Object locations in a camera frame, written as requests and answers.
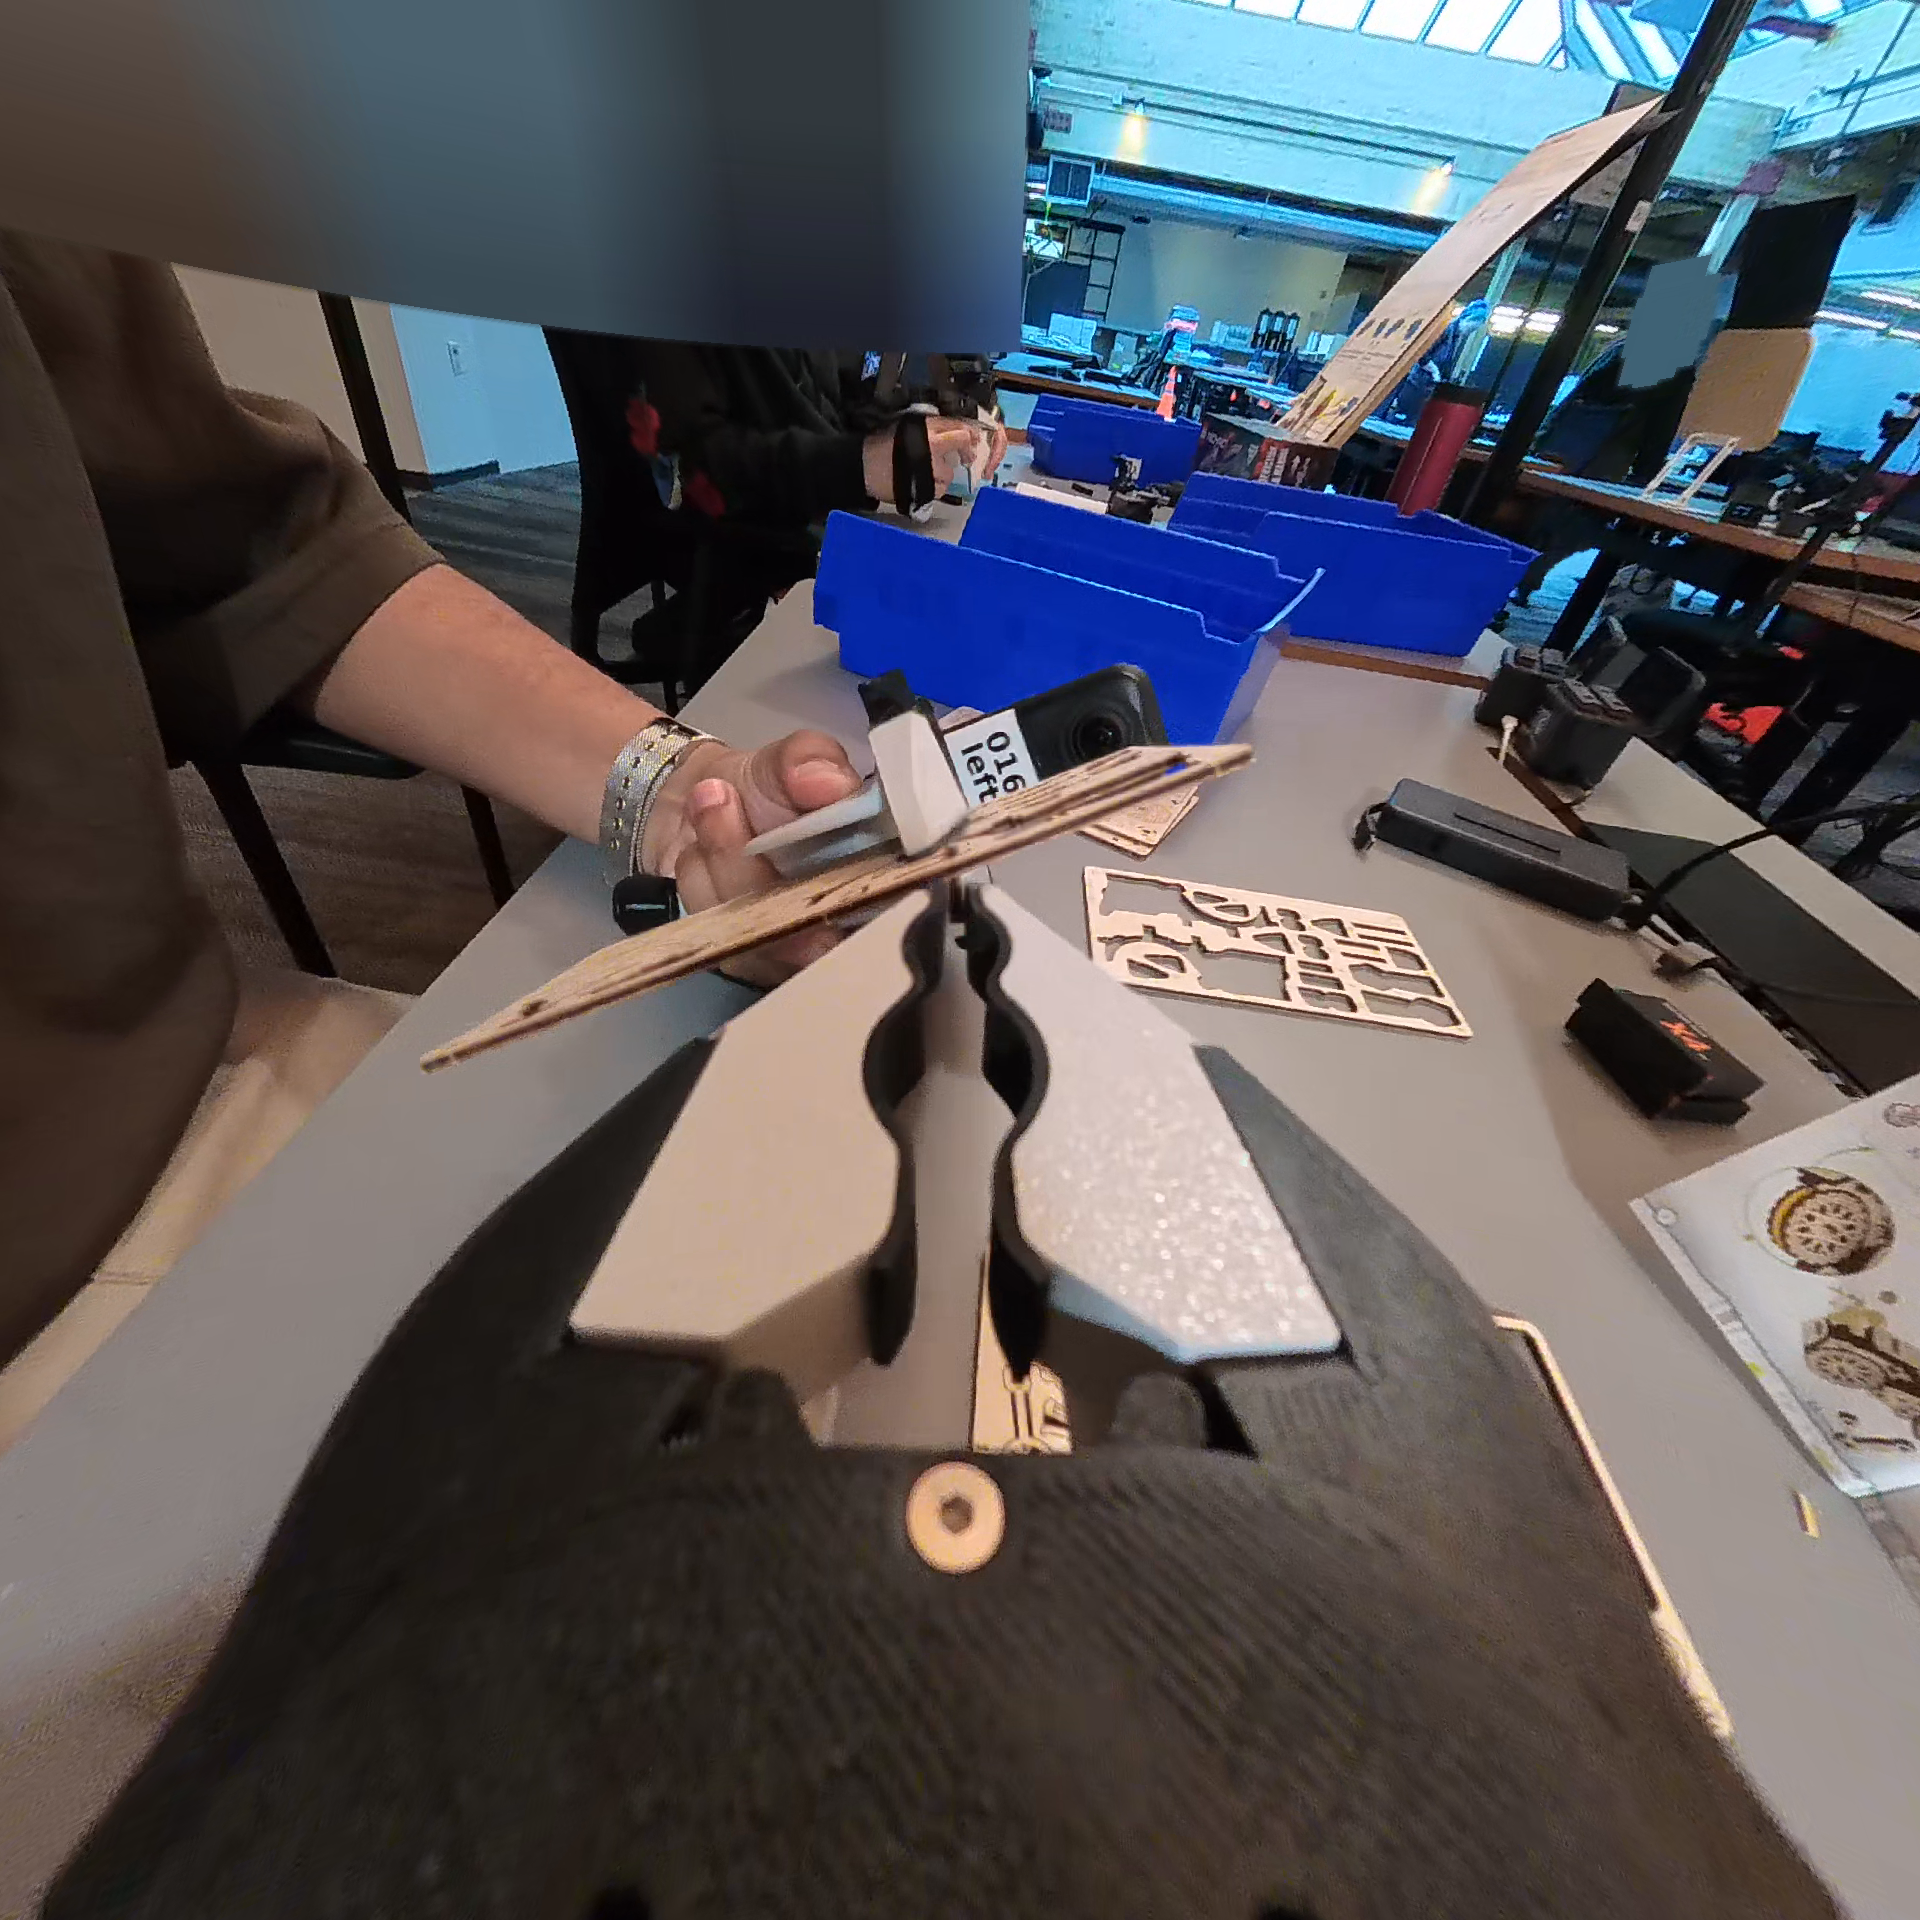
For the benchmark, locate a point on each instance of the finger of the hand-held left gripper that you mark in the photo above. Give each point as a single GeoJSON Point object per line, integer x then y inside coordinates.
{"type": "Point", "coordinates": [922, 780]}

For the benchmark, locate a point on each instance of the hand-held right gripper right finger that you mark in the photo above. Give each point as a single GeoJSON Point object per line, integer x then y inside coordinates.
{"type": "Point", "coordinates": [1154, 1201]}

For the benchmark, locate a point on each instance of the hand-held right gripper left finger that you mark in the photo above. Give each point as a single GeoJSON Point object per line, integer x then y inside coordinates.
{"type": "Point", "coordinates": [733, 1185]}

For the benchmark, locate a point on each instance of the wooden puzzle sheet with wheels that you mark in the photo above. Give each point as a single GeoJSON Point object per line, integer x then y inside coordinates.
{"type": "Point", "coordinates": [598, 990]}

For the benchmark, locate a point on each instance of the person's left forearm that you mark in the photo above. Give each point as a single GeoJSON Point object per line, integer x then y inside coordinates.
{"type": "Point", "coordinates": [480, 690]}

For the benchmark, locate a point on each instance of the grey desk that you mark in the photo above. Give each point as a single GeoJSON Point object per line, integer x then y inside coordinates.
{"type": "Point", "coordinates": [1499, 1201]}

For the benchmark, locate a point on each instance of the person's left hand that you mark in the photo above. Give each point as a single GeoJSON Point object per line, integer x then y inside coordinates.
{"type": "Point", "coordinates": [750, 796]}

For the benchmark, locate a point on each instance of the wooden puzzle sheet with slots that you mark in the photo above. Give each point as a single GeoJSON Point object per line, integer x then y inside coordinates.
{"type": "Point", "coordinates": [1147, 822]}

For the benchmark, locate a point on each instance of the blue sheet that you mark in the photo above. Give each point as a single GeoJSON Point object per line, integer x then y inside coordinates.
{"type": "Point", "coordinates": [1020, 630]}

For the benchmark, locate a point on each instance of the blue plastic bin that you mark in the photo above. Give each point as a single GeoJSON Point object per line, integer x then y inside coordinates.
{"type": "Point", "coordinates": [1078, 540]}
{"type": "Point", "coordinates": [1394, 585]}
{"type": "Point", "coordinates": [1096, 442]}

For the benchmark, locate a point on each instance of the printed cardboard box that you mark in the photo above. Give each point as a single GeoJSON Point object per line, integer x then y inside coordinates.
{"type": "Point", "coordinates": [1276, 452]}

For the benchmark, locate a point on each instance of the black battery charger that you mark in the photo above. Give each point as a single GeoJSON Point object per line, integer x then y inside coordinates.
{"type": "Point", "coordinates": [1588, 734]}
{"type": "Point", "coordinates": [1516, 690]}
{"type": "Point", "coordinates": [1657, 674]}

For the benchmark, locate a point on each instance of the black power bank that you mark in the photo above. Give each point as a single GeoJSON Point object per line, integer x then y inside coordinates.
{"type": "Point", "coordinates": [1499, 849]}

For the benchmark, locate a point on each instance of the red bottle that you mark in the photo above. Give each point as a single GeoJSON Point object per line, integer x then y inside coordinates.
{"type": "Point", "coordinates": [1435, 452]}

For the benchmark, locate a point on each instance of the person's beige pants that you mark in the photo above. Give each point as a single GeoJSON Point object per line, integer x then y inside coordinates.
{"type": "Point", "coordinates": [225, 1141]}

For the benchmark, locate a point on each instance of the small black box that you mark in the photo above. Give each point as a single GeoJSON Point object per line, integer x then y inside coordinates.
{"type": "Point", "coordinates": [1657, 1049]}

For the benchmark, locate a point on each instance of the black chair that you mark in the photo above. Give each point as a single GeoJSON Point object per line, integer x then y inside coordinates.
{"type": "Point", "coordinates": [346, 757]}

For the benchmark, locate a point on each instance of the cardboard sign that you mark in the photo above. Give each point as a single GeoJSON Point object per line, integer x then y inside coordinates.
{"type": "Point", "coordinates": [1470, 255]}

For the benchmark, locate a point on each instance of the printed instruction booklet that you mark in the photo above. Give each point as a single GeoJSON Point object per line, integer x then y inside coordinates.
{"type": "Point", "coordinates": [1798, 1289]}

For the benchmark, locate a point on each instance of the wooden table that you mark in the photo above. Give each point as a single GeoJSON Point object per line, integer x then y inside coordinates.
{"type": "Point", "coordinates": [1723, 524]}

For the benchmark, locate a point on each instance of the dark flat laptop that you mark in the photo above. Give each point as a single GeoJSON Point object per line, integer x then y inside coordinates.
{"type": "Point", "coordinates": [1798, 945]}

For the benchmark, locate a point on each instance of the black pole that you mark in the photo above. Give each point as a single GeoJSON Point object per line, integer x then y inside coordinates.
{"type": "Point", "coordinates": [1621, 255]}

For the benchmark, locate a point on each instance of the person's brown shirt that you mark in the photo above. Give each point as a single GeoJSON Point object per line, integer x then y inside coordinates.
{"type": "Point", "coordinates": [134, 599]}

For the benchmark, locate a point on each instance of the empty wooden puzzle sheet frame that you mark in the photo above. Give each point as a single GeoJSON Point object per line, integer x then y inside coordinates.
{"type": "Point", "coordinates": [1113, 917]}

